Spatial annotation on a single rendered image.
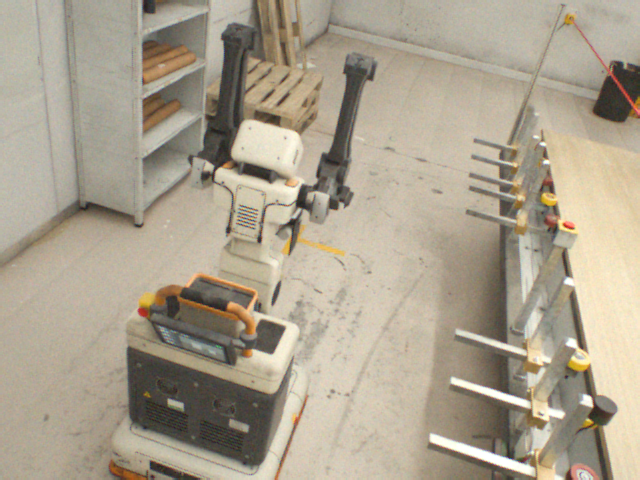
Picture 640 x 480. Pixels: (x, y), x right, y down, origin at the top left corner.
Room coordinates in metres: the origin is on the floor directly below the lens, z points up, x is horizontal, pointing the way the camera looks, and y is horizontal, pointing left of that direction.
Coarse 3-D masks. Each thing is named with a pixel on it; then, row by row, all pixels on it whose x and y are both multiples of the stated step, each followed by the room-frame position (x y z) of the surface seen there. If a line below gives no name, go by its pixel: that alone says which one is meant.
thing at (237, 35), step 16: (224, 32) 1.86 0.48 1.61; (240, 32) 1.88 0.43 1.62; (224, 48) 1.85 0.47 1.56; (240, 48) 1.85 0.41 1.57; (224, 64) 1.84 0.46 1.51; (224, 80) 1.83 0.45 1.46; (224, 96) 1.82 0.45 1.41; (224, 112) 1.81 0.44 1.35; (208, 128) 1.81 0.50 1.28; (224, 128) 1.80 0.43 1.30; (224, 144) 1.78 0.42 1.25
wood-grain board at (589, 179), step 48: (576, 144) 3.62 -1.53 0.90; (576, 192) 2.82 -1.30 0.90; (624, 192) 2.97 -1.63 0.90; (576, 240) 2.27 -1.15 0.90; (624, 240) 2.37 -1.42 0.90; (576, 288) 1.86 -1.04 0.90; (624, 288) 1.94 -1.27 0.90; (624, 336) 1.61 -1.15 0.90; (624, 384) 1.35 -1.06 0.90; (624, 432) 1.14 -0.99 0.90
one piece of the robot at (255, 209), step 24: (216, 168) 1.67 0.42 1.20; (216, 192) 1.57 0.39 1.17; (240, 192) 1.57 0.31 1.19; (264, 192) 1.56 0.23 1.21; (288, 192) 1.55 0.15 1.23; (240, 216) 1.56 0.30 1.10; (264, 216) 1.54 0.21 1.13; (288, 216) 1.55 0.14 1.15; (240, 240) 1.60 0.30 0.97; (264, 240) 1.53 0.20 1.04; (240, 264) 1.60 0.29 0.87; (264, 264) 1.60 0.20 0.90; (264, 288) 1.59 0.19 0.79; (264, 312) 1.57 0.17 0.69
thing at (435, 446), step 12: (432, 444) 1.00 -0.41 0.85; (444, 444) 1.00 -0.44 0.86; (456, 444) 1.01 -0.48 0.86; (456, 456) 0.99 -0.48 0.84; (468, 456) 0.98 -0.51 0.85; (480, 456) 0.99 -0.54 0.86; (492, 456) 1.00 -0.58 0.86; (492, 468) 0.97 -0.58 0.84; (504, 468) 0.97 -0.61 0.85; (516, 468) 0.97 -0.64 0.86; (528, 468) 0.98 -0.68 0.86
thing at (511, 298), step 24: (504, 168) 3.43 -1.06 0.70; (504, 192) 3.06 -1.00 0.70; (504, 216) 2.75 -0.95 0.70; (504, 240) 2.49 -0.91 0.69; (504, 264) 2.26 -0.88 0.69; (504, 288) 2.07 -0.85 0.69; (504, 312) 1.90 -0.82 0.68; (504, 336) 1.74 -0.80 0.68; (504, 360) 1.60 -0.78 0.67; (504, 384) 1.48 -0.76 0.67; (504, 408) 1.36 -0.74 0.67; (504, 432) 1.26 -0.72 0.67; (528, 432) 1.23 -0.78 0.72
